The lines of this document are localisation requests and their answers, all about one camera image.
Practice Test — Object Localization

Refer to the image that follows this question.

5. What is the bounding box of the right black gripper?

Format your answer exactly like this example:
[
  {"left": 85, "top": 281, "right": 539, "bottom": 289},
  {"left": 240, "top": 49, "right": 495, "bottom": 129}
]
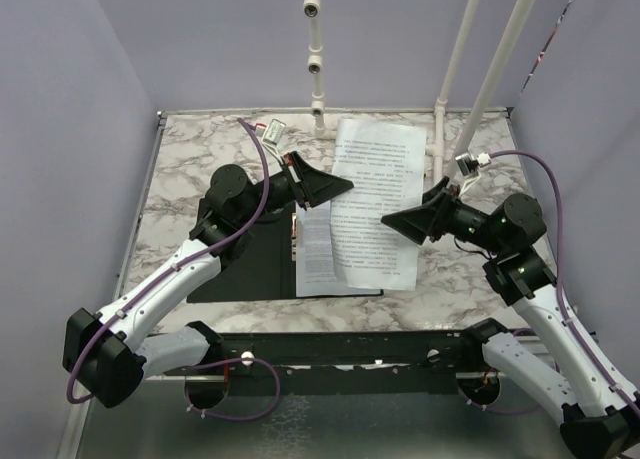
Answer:
[{"left": 383, "top": 176, "right": 508, "bottom": 254}]

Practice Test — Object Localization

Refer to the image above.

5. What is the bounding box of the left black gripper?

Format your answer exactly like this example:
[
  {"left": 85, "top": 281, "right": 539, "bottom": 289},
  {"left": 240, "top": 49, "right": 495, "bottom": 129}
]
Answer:
[{"left": 237, "top": 150, "right": 354, "bottom": 226}]

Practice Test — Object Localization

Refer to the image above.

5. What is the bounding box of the printed paper sheet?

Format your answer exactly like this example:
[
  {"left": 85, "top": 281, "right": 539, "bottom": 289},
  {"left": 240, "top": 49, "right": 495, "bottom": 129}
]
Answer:
[
  {"left": 330, "top": 119, "right": 426, "bottom": 291},
  {"left": 295, "top": 202, "right": 383, "bottom": 298}
]

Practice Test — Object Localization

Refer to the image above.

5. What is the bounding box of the grey black folder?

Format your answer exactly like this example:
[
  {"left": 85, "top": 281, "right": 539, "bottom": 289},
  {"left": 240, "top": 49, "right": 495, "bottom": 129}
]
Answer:
[{"left": 185, "top": 198, "right": 385, "bottom": 305}]

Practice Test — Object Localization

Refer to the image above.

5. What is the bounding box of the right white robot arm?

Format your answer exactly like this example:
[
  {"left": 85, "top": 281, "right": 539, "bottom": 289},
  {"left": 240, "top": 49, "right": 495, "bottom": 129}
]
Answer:
[{"left": 381, "top": 179, "right": 639, "bottom": 458}]

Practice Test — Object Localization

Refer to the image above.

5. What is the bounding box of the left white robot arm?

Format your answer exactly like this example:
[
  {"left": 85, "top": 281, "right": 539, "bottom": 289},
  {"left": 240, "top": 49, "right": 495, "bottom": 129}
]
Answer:
[{"left": 62, "top": 152, "right": 354, "bottom": 408}]

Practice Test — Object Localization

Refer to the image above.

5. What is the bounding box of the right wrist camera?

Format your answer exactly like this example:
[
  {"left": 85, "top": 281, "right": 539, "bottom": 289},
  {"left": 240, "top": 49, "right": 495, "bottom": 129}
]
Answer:
[{"left": 455, "top": 152, "right": 491, "bottom": 197}]

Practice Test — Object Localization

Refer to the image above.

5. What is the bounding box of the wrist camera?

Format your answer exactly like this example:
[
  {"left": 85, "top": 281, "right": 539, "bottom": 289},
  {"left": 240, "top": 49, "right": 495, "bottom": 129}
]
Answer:
[
  {"left": 262, "top": 119, "right": 286, "bottom": 146},
  {"left": 455, "top": 152, "right": 491, "bottom": 197}
]

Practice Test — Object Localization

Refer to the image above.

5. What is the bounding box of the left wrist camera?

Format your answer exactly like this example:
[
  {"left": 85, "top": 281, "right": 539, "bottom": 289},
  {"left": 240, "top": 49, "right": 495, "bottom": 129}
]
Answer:
[{"left": 262, "top": 119, "right": 286, "bottom": 146}]

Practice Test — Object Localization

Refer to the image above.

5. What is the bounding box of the black mounting rail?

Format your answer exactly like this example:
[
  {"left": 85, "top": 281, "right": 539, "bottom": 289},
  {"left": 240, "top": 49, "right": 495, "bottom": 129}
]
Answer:
[{"left": 164, "top": 328, "right": 521, "bottom": 398}]

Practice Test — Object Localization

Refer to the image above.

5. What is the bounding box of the white pvc pipe frame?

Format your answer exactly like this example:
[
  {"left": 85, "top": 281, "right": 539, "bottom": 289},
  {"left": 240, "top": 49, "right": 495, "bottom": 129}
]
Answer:
[{"left": 302, "top": 0, "right": 546, "bottom": 180}]

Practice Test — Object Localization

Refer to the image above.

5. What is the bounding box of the aluminium frame rail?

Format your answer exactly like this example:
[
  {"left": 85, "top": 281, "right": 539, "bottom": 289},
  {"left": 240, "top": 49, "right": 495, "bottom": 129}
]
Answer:
[{"left": 74, "top": 373, "right": 569, "bottom": 458}]

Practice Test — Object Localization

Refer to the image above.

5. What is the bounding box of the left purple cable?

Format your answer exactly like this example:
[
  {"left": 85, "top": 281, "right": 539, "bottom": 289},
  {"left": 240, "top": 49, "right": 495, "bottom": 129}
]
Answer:
[{"left": 67, "top": 117, "right": 284, "bottom": 421}]

